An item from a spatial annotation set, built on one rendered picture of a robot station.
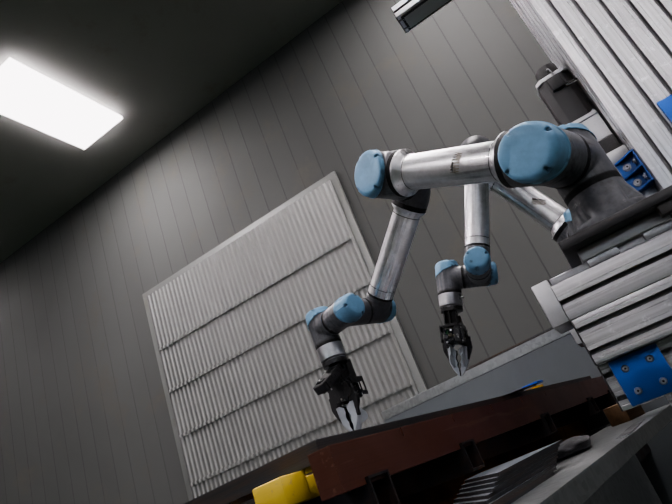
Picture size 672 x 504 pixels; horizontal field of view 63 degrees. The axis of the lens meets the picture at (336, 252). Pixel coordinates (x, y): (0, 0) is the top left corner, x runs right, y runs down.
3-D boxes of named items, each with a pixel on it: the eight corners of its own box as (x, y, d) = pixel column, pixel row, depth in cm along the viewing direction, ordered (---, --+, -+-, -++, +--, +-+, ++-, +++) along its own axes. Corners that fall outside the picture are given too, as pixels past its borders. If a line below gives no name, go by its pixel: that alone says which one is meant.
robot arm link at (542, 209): (593, 257, 161) (450, 158, 184) (586, 271, 175) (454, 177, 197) (620, 227, 162) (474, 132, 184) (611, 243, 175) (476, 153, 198)
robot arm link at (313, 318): (314, 304, 153) (298, 318, 159) (327, 340, 149) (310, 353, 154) (335, 303, 159) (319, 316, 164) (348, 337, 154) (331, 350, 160)
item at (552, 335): (384, 420, 252) (380, 412, 253) (443, 407, 299) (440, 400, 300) (670, 285, 190) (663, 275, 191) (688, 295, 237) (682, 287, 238)
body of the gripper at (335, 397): (370, 395, 150) (354, 354, 155) (352, 398, 143) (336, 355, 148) (350, 405, 154) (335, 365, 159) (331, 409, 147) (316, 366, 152)
